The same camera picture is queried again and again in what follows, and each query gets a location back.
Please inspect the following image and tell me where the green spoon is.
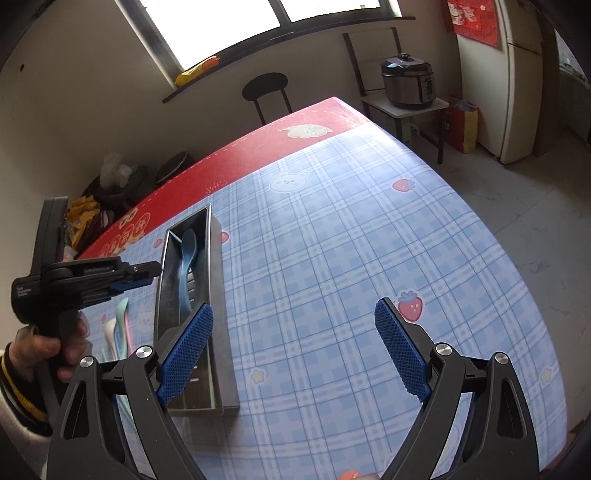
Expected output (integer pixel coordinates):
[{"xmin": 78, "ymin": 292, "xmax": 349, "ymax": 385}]
[{"xmin": 113, "ymin": 298, "xmax": 129, "ymax": 360}]

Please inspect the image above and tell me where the beige spoon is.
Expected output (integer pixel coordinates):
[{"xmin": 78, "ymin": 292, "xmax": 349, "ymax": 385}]
[{"xmin": 103, "ymin": 318, "xmax": 119, "ymax": 361}]

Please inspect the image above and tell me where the blue spoon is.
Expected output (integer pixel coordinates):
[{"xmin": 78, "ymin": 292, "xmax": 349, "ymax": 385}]
[{"xmin": 159, "ymin": 228, "xmax": 197, "ymax": 324}]

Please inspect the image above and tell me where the pink chopstick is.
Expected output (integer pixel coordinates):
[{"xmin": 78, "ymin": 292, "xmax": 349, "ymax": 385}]
[{"xmin": 124, "ymin": 316, "xmax": 134, "ymax": 356}]

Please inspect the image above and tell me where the striped sleeve left forearm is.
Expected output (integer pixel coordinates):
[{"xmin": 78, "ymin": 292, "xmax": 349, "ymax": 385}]
[{"xmin": 1, "ymin": 343, "xmax": 52, "ymax": 479}]

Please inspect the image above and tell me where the person's left hand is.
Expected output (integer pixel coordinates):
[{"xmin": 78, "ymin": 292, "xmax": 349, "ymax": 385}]
[{"xmin": 7, "ymin": 312, "xmax": 92, "ymax": 383}]

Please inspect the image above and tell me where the stainless steel utensil tray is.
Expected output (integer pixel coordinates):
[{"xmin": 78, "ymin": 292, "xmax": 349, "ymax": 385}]
[{"xmin": 154, "ymin": 205, "xmax": 240, "ymax": 416}]

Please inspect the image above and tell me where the yellow snack bag pile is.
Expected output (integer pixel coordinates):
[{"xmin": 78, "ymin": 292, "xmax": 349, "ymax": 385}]
[{"xmin": 65, "ymin": 195, "xmax": 101, "ymax": 251}]

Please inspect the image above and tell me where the clear plastic bag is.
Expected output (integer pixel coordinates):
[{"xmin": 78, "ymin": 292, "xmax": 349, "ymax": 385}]
[{"xmin": 99, "ymin": 153, "xmax": 137, "ymax": 190}]

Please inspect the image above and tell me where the blue plaid table mat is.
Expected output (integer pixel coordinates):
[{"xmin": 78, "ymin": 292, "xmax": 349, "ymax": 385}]
[{"xmin": 78, "ymin": 124, "xmax": 569, "ymax": 480}]

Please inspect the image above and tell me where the yellow package on windowsill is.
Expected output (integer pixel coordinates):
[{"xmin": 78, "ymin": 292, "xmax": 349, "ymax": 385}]
[{"xmin": 174, "ymin": 56, "xmax": 221, "ymax": 87}]

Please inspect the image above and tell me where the black round stool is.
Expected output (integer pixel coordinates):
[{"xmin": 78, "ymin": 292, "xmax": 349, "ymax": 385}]
[{"xmin": 242, "ymin": 72, "xmax": 294, "ymax": 126}]

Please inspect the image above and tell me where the red patterned tablecloth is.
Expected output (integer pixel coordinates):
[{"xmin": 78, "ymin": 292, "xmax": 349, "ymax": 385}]
[{"xmin": 81, "ymin": 97, "xmax": 369, "ymax": 259}]

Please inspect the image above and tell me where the small side table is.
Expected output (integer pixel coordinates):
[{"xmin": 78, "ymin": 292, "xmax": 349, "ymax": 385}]
[{"xmin": 361, "ymin": 92, "xmax": 449, "ymax": 165}]

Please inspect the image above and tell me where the black framed window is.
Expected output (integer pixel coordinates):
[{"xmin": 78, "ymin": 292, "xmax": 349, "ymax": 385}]
[{"xmin": 116, "ymin": 1, "xmax": 408, "ymax": 103}]

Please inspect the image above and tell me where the red yellow carton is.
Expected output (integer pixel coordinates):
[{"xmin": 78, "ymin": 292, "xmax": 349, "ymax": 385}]
[{"xmin": 444, "ymin": 96, "xmax": 479, "ymax": 154}]

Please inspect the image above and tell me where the black electric pressure cooker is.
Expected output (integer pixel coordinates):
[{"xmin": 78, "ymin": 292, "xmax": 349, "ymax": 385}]
[{"xmin": 381, "ymin": 53, "xmax": 437, "ymax": 109}]

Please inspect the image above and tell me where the white refrigerator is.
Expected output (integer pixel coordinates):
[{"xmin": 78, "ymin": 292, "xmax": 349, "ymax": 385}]
[{"xmin": 456, "ymin": 1, "xmax": 560, "ymax": 165}]

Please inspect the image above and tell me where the red hanging cloth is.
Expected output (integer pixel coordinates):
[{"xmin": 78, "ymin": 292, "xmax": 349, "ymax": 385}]
[{"xmin": 445, "ymin": 0, "xmax": 499, "ymax": 47}]

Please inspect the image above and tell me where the black folding chair frame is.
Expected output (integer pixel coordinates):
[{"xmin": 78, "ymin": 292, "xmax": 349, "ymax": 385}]
[{"xmin": 342, "ymin": 27, "xmax": 402, "ymax": 100}]

